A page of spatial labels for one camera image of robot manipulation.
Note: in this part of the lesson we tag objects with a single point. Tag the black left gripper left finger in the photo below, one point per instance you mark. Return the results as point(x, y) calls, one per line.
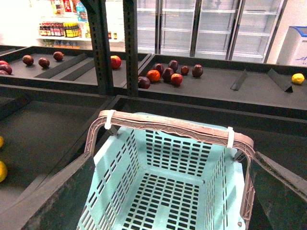
point(58, 204)

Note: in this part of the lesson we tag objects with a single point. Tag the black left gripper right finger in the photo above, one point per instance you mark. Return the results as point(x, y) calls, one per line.
point(281, 193)

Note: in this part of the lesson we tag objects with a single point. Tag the light blue plastic basket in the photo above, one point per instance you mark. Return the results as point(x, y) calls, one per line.
point(152, 180)

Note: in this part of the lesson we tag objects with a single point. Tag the dark apple left tray middle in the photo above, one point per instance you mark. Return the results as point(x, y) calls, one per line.
point(44, 62)

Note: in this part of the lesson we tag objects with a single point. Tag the dark apple tray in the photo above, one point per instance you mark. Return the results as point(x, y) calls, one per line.
point(44, 62)
point(28, 60)
point(58, 56)

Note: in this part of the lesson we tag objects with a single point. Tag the dark apple far left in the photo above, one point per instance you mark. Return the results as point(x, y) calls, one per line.
point(5, 67)

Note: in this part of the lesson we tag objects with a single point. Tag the dark red apple front left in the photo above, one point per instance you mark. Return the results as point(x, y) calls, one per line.
point(144, 82)

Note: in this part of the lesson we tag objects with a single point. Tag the dark apple left tray back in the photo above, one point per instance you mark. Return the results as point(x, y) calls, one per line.
point(58, 56)

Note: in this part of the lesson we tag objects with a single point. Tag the dark apple group right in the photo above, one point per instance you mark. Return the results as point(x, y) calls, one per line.
point(197, 71)

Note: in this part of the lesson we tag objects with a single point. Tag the dark apple group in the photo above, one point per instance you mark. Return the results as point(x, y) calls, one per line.
point(167, 74)
point(197, 71)
point(173, 64)
point(159, 67)

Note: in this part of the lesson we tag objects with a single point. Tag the red apple front of group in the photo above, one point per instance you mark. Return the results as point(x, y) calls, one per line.
point(176, 79)

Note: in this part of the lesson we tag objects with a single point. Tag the small dark red apple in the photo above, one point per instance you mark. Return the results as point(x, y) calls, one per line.
point(184, 70)

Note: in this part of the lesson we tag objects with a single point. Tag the orange red apple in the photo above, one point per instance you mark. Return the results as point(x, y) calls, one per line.
point(153, 75)

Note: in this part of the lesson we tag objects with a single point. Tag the dark apple group back left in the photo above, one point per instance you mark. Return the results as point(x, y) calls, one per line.
point(159, 67)

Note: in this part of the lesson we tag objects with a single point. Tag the dark apple group back centre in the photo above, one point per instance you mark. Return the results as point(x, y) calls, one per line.
point(173, 64)

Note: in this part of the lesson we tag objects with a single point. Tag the yellow fruit lower left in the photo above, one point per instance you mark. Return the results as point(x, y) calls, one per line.
point(3, 171)

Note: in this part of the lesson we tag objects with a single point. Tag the black triangular shelf divider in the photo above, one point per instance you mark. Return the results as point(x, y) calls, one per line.
point(282, 82)

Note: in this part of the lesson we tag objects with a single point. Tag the yellow lemon on shelf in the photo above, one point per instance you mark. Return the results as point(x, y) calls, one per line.
point(298, 78)

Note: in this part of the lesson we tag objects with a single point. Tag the white chest freezer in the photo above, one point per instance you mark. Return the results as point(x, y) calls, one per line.
point(294, 48)

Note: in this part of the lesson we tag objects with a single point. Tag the glass door refrigerator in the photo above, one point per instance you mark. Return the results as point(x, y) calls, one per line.
point(239, 30)

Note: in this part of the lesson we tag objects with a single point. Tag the white shelf with bottles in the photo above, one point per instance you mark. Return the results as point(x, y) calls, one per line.
point(64, 23)

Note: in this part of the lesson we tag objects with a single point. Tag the red apple near post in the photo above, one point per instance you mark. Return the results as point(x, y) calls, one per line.
point(115, 62)

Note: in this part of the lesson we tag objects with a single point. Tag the black perforated shelf post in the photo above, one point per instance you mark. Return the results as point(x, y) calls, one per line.
point(99, 12)

